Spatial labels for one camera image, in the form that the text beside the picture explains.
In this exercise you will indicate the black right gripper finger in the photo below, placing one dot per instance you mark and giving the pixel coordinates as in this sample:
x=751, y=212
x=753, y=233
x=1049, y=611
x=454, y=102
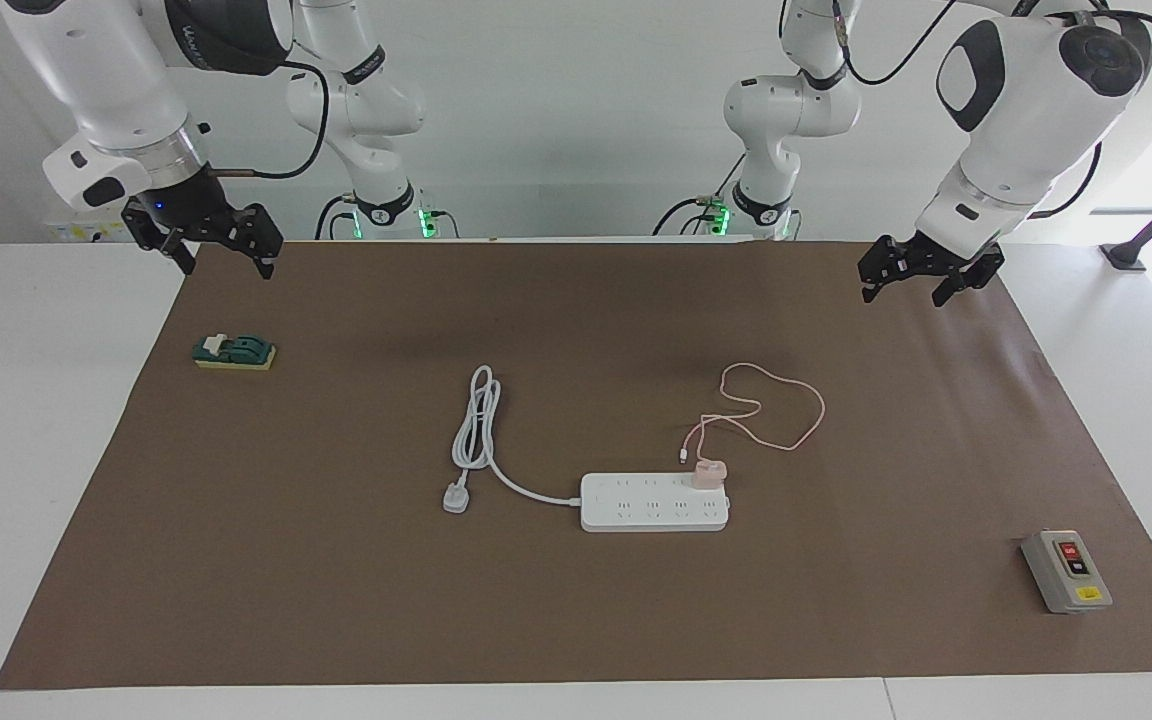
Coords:
x=265, y=264
x=183, y=255

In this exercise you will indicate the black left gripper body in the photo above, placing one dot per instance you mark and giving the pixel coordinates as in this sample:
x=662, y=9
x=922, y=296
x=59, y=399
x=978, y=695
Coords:
x=926, y=258

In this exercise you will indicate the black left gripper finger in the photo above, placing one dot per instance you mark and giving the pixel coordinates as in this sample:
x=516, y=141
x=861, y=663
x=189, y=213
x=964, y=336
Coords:
x=943, y=293
x=870, y=290

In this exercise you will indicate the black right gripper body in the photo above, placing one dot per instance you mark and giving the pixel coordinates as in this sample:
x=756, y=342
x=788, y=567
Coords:
x=196, y=210

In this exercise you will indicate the pink charger adapter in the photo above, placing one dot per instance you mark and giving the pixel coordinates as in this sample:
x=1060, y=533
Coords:
x=708, y=474

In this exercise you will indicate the white power strip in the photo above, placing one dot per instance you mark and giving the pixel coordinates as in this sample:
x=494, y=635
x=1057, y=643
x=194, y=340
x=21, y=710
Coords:
x=636, y=505

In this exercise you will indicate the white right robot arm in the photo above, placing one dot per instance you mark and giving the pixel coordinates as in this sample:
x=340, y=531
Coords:
x=106, y=70

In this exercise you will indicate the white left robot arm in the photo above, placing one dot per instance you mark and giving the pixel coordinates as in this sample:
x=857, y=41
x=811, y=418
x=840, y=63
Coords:
x=1016, y=100

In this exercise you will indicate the brown paper table mat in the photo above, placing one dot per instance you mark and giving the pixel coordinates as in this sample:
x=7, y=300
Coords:
x=576, y=600

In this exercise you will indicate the green knife switch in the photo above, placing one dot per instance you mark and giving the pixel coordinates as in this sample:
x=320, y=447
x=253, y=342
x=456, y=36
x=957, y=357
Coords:
x=236, y=352

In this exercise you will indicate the grey on-off switch box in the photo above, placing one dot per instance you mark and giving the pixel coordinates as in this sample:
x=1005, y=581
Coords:
x=1061, y=580

